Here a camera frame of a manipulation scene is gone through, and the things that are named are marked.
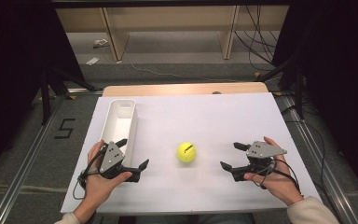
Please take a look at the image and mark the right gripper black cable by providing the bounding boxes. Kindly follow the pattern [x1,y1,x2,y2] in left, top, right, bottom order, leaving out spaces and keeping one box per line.
[251,157,302,193]

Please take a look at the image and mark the white board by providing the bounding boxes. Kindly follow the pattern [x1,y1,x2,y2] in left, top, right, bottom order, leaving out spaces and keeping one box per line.
[60,91,322,216]

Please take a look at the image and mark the aluminium floor rail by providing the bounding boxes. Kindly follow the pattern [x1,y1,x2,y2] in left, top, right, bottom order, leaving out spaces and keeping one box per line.
[0,88,104,224]
[274,91,358,224]

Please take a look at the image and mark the yellow tennis ball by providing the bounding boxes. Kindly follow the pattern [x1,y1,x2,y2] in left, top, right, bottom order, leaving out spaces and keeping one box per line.
[176,142,198,163]

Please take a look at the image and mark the white rectangular plastic container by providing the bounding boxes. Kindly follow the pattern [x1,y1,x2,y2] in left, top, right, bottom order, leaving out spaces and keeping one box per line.
[100,98,139,169]

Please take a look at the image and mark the wooden table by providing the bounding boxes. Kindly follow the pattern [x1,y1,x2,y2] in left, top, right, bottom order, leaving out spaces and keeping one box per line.
[102,81,269,97]

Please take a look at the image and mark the small white packet with print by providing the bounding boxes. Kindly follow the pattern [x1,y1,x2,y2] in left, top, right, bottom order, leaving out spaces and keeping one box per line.
[92,38,110,49]

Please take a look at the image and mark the white floor cable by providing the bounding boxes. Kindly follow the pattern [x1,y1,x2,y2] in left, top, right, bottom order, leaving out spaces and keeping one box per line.
[130,63,238,84]

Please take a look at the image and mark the black floor cable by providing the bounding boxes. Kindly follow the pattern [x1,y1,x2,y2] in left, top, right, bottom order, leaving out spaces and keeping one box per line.
[281,105,328,195]

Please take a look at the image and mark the dark curtain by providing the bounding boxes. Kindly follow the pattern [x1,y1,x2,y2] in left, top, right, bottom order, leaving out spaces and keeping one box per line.
[271,0,358,197]
[0,0,87,185]

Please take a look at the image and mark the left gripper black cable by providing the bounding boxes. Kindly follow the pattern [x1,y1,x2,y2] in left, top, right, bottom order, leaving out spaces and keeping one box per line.
[72,148,107,201]

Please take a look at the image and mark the person's left hand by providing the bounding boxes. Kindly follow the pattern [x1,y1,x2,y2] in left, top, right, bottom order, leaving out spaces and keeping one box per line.
[84,139,133,205]

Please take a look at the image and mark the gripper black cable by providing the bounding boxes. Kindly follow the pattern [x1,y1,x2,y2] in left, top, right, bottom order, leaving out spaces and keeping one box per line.
[251,157,302,193]
[72,148,107,201]

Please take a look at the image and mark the person's right hand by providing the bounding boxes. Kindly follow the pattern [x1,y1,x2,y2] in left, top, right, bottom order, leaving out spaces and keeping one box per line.
[243,135,304,207]

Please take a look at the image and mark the bundle of black hanging cables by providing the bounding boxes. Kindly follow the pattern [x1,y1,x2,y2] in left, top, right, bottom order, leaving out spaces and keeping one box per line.
[233,5,282,73]

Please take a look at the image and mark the wooden shelf unit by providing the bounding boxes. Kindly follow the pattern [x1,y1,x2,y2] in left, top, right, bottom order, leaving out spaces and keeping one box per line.
[55,5,291,63]

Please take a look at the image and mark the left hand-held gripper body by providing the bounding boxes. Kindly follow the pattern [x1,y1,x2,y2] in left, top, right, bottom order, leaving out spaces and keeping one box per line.
[97,140,132,181]

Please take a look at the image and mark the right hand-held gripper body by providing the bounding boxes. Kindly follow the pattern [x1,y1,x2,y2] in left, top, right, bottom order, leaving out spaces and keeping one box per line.
[243,140,288,190]

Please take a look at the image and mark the black metal stand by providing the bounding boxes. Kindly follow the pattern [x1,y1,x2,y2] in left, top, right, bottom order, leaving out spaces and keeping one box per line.
[39,66,99,126]
[255,57,307,120]

